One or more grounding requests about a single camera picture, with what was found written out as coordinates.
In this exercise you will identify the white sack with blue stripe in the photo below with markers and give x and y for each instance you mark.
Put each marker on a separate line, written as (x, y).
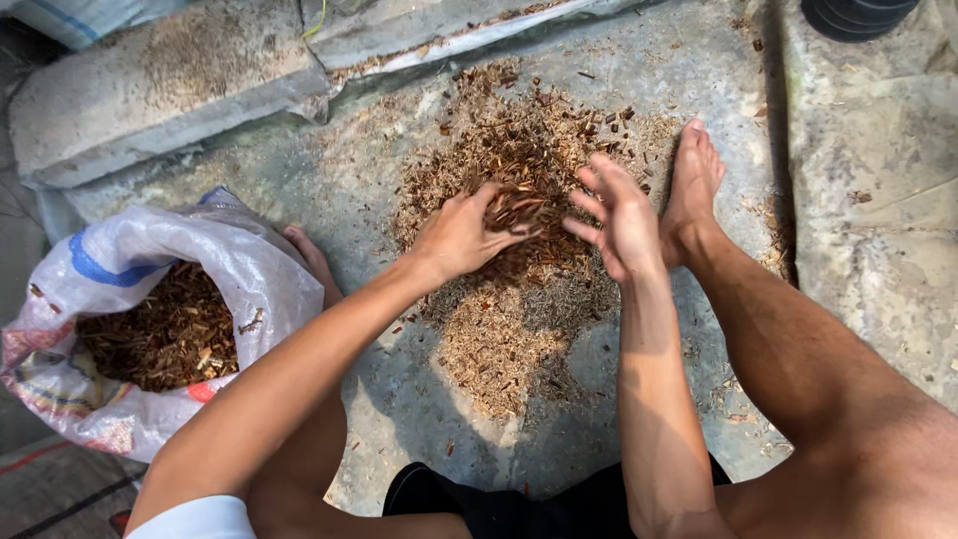
(82, 16)

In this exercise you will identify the black round container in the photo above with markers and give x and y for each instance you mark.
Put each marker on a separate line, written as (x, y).
(857, 15)

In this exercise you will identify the grey ground tarp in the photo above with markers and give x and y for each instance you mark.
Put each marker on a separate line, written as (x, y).
(389, 419)

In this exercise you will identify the person's left leg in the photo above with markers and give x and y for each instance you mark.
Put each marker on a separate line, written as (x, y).
(307, 464)

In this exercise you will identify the pile of brown wood chips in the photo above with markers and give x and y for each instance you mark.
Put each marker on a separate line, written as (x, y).
(516, 299)

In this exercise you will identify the person's left hand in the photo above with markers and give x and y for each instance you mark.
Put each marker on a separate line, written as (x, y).
(453, 239)

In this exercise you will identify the tarp covered stone block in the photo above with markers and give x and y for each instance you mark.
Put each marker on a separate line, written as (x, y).
(165, 97)

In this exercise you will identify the person's leg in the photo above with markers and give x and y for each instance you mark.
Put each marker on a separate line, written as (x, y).
(307, 464)
(808, 374)

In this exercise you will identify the black shorts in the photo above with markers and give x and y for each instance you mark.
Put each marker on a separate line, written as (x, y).
(524, 513)

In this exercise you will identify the person's right hand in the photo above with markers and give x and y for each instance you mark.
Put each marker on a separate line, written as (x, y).
(629, 228)

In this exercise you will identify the person's right leg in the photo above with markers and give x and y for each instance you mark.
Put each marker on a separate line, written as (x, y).
(808, 374)

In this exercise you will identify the white shirt sleeve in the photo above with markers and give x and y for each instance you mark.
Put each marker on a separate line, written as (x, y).
(198, 520)

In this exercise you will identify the grey striped mat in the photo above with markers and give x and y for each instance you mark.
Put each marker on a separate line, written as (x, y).
(52, 494)

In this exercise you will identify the wood chips filling sack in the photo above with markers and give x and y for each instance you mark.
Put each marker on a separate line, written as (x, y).
(161, 333)

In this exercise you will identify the white woven plastic sack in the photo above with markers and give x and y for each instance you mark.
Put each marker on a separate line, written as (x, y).
(247, 277)

